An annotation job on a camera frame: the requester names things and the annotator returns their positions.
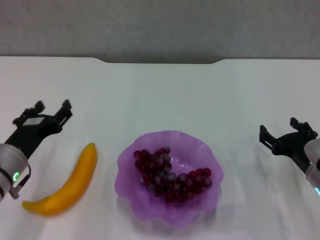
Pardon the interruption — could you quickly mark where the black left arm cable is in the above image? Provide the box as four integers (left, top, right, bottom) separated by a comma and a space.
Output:
8, 164, 32, 200

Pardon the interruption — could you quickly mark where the red purple grape bunch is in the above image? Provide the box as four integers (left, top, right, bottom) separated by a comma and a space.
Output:
133, 146, 213, 204

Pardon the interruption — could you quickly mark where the purple scalloped plastic bowl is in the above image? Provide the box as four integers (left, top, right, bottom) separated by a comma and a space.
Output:
114, 129, 225, 229

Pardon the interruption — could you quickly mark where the yellow banana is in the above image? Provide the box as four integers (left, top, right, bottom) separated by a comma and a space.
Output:
21, 142, 98, 216

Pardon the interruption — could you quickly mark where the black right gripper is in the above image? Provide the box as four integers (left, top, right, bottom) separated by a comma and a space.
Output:
258, 116, 320, 174

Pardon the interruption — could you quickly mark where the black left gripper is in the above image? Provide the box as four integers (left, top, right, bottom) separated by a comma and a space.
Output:
4, 99, 74, 161

